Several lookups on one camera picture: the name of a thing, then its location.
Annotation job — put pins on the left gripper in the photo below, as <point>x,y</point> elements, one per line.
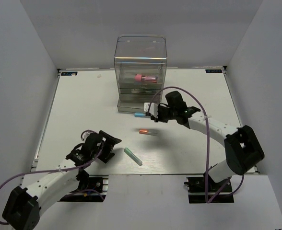
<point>110,142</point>

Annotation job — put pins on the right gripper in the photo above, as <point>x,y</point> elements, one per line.
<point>159,118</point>

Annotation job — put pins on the orange capped highlighter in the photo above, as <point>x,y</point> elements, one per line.
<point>150,132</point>

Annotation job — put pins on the blue capped highlighter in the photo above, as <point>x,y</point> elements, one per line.
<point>141,115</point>

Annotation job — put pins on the green capped highlighter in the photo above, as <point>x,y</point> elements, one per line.
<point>133,156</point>

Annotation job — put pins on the clear drawer organizer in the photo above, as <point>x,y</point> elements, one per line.
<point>139,54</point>

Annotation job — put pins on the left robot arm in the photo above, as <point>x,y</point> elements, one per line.
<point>26,205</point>

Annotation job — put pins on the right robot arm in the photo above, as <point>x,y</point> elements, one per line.
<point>242,148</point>

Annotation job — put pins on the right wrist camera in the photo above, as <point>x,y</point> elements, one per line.
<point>151,109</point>

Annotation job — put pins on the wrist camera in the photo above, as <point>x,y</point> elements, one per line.
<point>85,134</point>
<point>151,109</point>

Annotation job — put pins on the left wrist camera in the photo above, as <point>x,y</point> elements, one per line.
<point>85,134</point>

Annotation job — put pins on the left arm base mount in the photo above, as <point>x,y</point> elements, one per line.
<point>93,189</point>

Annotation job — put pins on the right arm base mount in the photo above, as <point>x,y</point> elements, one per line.
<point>196,191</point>

